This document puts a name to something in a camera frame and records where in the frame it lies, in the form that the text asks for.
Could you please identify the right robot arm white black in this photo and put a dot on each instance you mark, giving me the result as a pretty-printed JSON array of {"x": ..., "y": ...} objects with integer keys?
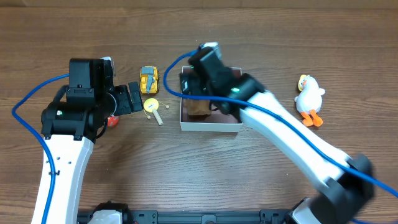
[{"x": 344, "y": 184}]

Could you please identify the white box with pink interior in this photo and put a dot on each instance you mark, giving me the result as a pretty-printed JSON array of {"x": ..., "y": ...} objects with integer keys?
[{"x": 213, "y": 121}]

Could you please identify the orange toy ball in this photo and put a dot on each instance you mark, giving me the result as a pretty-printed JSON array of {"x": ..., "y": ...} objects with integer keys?
[{"x": 112, "y": 121}]

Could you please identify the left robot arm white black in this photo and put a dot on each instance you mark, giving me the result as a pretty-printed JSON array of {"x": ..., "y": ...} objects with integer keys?
[{"x": 59, "y": 202}]

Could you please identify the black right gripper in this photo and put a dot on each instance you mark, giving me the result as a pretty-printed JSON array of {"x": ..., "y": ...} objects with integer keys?
[{"x": 189, "y": 86}]

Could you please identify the white plush duck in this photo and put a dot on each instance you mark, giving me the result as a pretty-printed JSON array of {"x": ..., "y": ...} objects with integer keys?
[{"x": 309, "y": 101}]

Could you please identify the yellow toy truck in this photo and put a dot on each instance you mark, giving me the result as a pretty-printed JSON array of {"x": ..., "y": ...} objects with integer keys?
[{"x": 149, "y": 80}]

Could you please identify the yellow wooden rattle drum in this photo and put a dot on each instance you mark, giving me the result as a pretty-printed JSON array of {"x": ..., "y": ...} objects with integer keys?
[{"x": 151, "y": 107}]

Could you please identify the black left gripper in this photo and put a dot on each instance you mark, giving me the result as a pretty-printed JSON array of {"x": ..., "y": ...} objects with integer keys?
[{"x": 123, "y": 99}]

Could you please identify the brown plush toy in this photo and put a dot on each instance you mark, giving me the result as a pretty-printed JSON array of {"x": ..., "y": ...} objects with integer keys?
[{"x": 197, "y": 107}]

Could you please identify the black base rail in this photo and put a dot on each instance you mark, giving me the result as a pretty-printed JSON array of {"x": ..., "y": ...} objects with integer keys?
[{"x": 274, "y": 216}]

